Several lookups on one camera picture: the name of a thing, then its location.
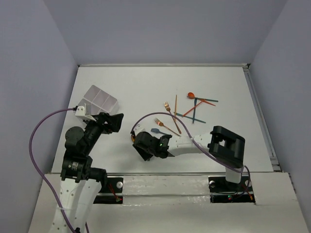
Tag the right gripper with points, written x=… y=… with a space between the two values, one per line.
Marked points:
x=146 y=154

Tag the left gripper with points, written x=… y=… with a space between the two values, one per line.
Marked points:
x=107 y=122

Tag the blue plastic fork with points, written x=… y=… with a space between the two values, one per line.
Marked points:
x=155 y=130

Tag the copper fork long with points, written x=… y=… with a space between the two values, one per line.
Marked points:
x=161 y=124

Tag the copper fork short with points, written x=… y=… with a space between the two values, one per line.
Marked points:
x=168 y=109

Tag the wooden chopstick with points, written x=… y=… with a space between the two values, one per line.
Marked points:
x=175 y=105

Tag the orange plastic chopstick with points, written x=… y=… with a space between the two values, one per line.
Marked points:
x=198 y=103

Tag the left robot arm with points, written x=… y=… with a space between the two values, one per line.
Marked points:
x=80 y=182

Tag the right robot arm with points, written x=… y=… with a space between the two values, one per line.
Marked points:
x=221 y=145

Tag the white divided organizer tray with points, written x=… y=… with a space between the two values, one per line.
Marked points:
x=97 y=101

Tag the teal plastic knife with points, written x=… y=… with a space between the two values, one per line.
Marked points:
x=180 y=115

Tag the dark blue plastic chopstick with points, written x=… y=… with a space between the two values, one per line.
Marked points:
x=194 y=111

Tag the orange plastic spoon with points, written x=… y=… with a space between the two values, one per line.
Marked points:
x=190 y=95

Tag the teal plastic chopstick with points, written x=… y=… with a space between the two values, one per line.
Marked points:
x=207 y=99

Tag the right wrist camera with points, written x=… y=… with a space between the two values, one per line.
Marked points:
x=137 y=129

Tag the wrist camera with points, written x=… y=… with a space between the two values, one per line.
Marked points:
x=84 y=112
x=137 y=129

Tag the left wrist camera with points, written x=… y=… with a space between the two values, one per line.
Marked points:
x=84 y=112

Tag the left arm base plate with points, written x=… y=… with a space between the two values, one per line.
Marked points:
x=112 y=192

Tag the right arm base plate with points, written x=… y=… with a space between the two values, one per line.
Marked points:
x=222 y=191

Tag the aluminium table rail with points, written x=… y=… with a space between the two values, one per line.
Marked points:
x=263 y=126

